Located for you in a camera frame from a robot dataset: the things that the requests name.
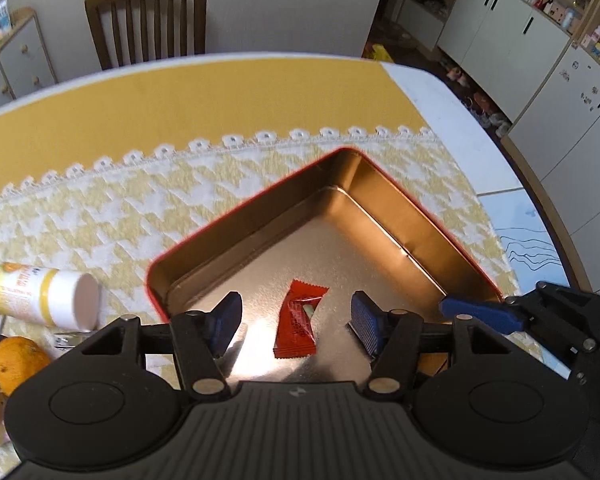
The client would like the red candy wrapper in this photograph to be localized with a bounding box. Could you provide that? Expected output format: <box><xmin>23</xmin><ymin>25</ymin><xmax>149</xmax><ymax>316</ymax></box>
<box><xmin>273</xmin><ymin>280</ymin><xmax>328</xmax><ymax>359</ymax></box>

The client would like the white yellow supplement bottle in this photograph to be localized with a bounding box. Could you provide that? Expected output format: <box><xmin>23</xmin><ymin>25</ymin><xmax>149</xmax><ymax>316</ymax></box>
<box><xmin>0</xmin><ymin>262</ymin><xmax>100</xmax><ymax>332</ymax></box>

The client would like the orange fruit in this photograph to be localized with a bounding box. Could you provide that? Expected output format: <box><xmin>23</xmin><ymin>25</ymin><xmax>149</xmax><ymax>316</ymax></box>
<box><xmin>0</xmin><ymin>336</ymin><xmax>52</xmax><ymax>396</ymax></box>

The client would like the red square metal tin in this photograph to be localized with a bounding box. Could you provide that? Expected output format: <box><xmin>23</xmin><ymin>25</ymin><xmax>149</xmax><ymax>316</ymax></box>
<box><xmin>146</xmin><ymin>148</ymin><xmax>502</xmax><ymax>382</ymax></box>

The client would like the silver nail clipper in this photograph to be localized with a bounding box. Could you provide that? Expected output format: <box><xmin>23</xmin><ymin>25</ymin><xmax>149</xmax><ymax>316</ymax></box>
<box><xmin>53</xmin><ymin>332</ymin><xmax>93</xmax><ymax>351</ymax></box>

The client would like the yellow houndstooth table mat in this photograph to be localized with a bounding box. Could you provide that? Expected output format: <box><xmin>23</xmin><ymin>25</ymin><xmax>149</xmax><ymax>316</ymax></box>
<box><xmin>0</xmin><ymin>54</ymin><xmax>530</xmax><ymax>322</ymax></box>

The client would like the wooden slatted chair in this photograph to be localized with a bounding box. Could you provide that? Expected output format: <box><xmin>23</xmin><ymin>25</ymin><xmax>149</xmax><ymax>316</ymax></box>
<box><xmin>84</xmin><ymin>0</ymin><xmax>208</xmax><ymax>70</ymax></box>

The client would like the white drawer sideboard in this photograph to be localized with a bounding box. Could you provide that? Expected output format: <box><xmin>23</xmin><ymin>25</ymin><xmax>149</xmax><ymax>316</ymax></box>
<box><xmin>0</xmin><ymin>8</ymin><xmax>58</xmax><ymax>106</ymax></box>

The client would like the white wall cabinet unit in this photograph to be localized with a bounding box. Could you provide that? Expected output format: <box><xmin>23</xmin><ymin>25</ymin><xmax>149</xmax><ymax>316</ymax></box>
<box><xmin>394</xmin><ymin>0</ymin><xmax>600</xmax><ymax>291</ymax></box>

